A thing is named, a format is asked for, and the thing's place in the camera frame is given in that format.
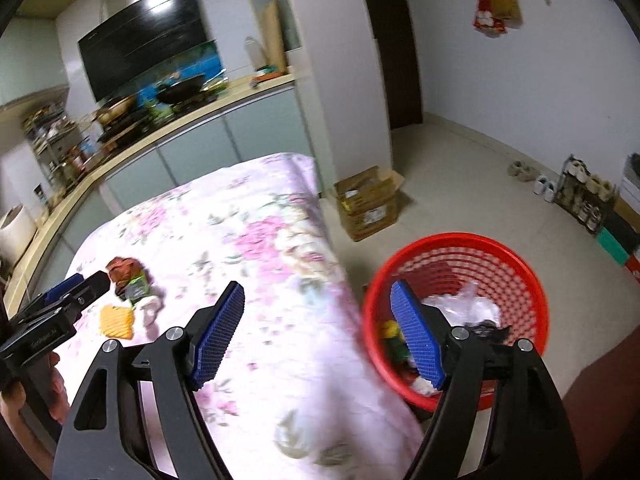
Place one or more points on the red box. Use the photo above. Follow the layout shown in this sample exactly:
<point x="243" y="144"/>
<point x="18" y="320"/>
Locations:
<point x="634" y="267"/>

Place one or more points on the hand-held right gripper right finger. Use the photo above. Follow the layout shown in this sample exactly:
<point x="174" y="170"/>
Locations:
<point x="417" y="340"/>

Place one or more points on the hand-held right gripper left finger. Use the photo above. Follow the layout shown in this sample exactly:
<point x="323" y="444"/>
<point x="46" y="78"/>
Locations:
<point x="217" y="335"/>

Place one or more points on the kitchen counter with cabinets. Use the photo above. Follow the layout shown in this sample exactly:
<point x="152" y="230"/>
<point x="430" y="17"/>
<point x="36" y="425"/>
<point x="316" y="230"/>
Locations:
<point x="260" y="130"/>

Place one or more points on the pink floral blanket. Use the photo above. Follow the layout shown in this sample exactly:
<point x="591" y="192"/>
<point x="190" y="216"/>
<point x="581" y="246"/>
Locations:
<point x="280" y="285"/>

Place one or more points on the metal shoe rack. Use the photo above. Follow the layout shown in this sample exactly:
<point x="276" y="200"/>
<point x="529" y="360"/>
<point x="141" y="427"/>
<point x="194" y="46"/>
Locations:
<point x="585" y="195"/>

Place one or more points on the dark brown door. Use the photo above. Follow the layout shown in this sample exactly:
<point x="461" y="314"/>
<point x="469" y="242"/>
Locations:
<point x="395" y="45"/>

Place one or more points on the green yellow snack packet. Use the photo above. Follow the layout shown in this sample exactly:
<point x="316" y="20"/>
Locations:
<point x="395" y="340"/>

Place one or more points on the pale green wall cabinet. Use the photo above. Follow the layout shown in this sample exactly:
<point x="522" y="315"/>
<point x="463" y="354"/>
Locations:
<point x="30" y="65"/>

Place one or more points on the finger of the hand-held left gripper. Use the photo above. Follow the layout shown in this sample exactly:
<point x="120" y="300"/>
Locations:
<point x="92" y="287"/>
<point x="64" y="289"/>

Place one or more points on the white plastic bottle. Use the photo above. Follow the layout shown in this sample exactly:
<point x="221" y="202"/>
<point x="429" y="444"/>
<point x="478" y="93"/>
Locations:
<point x="253" y="54"/>

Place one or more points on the blue backsplash panel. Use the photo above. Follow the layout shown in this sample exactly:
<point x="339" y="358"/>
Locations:
<point x="200" y="62"/>

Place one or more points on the red hanging bag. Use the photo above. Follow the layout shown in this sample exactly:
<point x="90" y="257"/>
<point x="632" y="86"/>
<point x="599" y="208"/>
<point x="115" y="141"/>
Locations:
<point x="487" y="22"/>

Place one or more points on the white box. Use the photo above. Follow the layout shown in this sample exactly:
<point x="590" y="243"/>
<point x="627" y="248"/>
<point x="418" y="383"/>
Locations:
<point x="631" y="177"/>

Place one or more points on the black plastic bag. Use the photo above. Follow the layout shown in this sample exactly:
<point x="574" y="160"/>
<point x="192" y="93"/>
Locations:
<point x="487" y="333"/>

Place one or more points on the brass cooking pan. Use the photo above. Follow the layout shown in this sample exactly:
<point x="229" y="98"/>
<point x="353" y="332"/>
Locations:
<point x="114" y="109"/>

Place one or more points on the black gas stove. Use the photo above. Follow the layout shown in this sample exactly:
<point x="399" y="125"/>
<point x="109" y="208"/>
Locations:
<point x="125" y="127"/>

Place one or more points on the wooden cutting board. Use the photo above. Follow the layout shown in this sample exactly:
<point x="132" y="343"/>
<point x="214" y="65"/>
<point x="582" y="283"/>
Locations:
<point x="276" y="35"/>

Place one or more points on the black wok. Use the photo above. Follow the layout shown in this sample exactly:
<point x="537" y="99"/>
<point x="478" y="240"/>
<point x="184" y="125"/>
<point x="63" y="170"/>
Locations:
<point x="180" y="90"/>

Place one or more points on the open cardboard box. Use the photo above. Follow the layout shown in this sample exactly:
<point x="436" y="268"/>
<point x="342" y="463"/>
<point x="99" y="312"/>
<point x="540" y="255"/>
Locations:
<point x="370" y="207"/>

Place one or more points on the beige slippers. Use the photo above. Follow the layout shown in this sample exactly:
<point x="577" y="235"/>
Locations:
<point x="521" y="170"/>

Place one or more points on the black box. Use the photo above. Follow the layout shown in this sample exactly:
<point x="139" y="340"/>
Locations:
<point x="622" y="232"/>

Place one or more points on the black range hood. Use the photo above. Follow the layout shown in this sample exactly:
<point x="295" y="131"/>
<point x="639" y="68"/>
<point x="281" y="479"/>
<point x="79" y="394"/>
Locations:
<point x="145" y="40"/>

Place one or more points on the white rice cooker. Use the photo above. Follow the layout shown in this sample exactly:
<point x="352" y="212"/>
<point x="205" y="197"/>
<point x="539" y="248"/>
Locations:
<point x="16" y="232"/>

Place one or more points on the brown crumpled wrapper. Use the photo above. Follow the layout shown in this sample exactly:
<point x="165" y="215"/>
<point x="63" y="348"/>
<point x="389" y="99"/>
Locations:
<point x="122" y="270"/>

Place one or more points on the person's left hand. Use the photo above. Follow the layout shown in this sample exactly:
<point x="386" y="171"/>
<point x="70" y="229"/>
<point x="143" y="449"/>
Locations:
<point x="59" y="385"/>

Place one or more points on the green snack wrapper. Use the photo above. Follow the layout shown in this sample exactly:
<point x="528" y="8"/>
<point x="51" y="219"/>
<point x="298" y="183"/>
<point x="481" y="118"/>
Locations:
<point x="137" y="290"/>

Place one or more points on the green box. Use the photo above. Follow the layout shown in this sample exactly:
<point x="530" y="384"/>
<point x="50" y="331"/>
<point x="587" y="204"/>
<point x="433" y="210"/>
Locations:
<point x="611" y="245"/>

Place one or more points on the clear plastic bag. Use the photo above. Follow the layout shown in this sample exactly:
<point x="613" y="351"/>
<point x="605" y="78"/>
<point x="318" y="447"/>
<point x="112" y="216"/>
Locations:
<point x="465" y="305"/>

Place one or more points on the red plastic mesh basket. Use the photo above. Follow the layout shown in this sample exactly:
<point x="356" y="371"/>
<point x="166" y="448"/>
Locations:
<point x="520" y="280"/>

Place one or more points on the white shoes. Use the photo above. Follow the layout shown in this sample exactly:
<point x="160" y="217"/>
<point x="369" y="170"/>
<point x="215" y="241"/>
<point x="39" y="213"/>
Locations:
<point x="544" y="189"/>

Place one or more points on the metal dish rack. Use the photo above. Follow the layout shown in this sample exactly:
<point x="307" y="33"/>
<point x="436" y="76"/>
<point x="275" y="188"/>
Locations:
<point x="55" y="145"/>

